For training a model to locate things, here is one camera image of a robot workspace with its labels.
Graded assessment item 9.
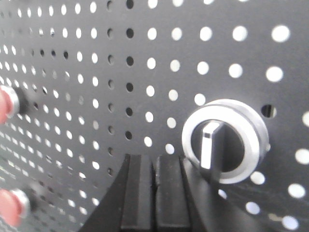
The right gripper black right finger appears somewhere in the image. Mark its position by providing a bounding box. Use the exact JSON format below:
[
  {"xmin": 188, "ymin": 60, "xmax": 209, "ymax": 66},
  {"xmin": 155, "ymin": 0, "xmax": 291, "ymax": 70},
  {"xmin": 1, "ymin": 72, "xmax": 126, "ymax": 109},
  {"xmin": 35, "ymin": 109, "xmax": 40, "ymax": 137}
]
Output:
[{"xmin": 155, "ymin": 155, "xmax": 241, "ymax": 232}]

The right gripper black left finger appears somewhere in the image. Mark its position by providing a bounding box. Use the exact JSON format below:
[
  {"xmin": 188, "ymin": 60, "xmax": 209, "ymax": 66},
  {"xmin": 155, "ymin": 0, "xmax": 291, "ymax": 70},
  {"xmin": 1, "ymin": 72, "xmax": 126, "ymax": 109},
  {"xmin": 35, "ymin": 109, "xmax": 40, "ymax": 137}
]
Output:
[{"xmin": 80, "ymin": 155, "xmax": 155, "ymax": 232}]

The lower red push button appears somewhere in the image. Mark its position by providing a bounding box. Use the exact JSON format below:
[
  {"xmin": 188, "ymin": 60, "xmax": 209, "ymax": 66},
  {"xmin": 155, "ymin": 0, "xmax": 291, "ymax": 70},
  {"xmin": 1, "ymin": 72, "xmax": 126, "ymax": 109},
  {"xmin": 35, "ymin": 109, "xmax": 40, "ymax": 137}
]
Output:
[{"xmin": 0, "ymin": 188, "xmax": 31, "ymax": 227}]

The red push button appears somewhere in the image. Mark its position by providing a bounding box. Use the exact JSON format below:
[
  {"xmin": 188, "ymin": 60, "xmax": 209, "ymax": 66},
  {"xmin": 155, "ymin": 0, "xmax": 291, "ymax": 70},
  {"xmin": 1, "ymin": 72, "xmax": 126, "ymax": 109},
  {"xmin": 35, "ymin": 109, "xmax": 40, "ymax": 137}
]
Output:
[
  {"xmin": 0, "ymin": 85, "xmax": 20, "ymax": 124},
  {"xmin": 0, "ymin": 188, "xmax": 31, "ymax": 227}
]

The upper red push button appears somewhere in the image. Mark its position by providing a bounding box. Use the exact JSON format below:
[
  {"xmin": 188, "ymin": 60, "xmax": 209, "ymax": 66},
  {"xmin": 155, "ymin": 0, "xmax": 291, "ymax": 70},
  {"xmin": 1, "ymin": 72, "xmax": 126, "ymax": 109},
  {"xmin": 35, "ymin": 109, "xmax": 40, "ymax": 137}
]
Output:
[{"xmin": 0, "ymin": 85, "xmax": 20, "ymax": 124}]

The black perforated pegboard panel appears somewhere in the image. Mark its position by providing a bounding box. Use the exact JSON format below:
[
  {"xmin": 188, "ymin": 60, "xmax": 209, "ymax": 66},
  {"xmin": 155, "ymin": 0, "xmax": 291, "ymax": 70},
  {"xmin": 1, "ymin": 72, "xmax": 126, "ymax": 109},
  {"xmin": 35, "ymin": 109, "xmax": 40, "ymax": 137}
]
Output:
[{"xmin": 0, "ymin": 0, "xmax": 309, "ymax": 232}]

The black silver rotary selector switch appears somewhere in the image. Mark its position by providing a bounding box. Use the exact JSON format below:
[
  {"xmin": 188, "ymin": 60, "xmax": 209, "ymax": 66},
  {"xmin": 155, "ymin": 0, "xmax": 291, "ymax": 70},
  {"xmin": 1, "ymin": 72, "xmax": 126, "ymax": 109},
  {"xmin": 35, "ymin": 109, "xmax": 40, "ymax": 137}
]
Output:
[{"xmin": 182, "ymin": 99, "xmax": 270, "ymax": 185}]

